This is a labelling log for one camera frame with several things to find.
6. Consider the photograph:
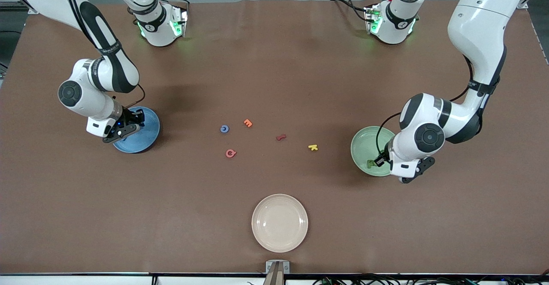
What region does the blue plate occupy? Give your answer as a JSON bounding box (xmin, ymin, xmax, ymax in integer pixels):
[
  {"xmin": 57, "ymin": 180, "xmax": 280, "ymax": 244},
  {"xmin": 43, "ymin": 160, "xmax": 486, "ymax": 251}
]
[{"xmin": 112, "ymin": 106, "xmax": 161, "ymax": 154}]

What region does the light green plate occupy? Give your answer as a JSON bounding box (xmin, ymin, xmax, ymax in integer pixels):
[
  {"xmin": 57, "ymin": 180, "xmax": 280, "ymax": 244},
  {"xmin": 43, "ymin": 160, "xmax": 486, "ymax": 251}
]
[{"xmin": 350, "ymin": 126, "xmax": 396, "ymax": 177}]

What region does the beige plate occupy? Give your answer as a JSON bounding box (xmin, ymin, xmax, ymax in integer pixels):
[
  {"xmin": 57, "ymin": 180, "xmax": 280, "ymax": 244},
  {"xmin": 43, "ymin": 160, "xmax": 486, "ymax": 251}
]
[{"xmin": 251, "ymin": 194, "xmax": 309, "ymax": 253}]

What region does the brown table cover sheet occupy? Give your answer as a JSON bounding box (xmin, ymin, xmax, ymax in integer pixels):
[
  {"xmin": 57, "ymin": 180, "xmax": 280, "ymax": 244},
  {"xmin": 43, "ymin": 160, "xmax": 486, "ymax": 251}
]
[{"xmin": 0, "ymin": 0, "xmax": 549, "ymax": 276}]

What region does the black cable bundle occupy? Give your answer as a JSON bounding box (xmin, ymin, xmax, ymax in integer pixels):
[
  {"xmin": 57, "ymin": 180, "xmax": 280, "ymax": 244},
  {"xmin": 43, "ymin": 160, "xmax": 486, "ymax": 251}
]
[{"xmin": 311, "ymin": 272, "xmax": 549, "ymax": 285}]

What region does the white table frame edge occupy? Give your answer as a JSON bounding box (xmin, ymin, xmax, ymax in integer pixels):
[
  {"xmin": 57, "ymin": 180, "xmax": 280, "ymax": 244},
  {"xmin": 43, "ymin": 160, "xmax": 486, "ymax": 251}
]
[{"xmin": 0, "ymin": 274, "xmax": 549, "ymax": 285}]

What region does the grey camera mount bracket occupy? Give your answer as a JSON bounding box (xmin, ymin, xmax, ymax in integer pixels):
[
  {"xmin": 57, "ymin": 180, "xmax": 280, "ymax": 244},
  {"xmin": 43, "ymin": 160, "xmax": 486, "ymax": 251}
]
[{"xmin": 265, "ymin": 260, "xmax": 291, "ymax": 285}]

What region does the black left arm base cable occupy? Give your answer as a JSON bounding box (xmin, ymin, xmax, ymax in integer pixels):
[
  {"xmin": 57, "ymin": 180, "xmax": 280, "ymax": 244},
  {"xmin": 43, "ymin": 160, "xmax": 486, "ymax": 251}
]
[{"xmin": 330, "ymin": 0, "xmax": 373, "ymax": 22}]

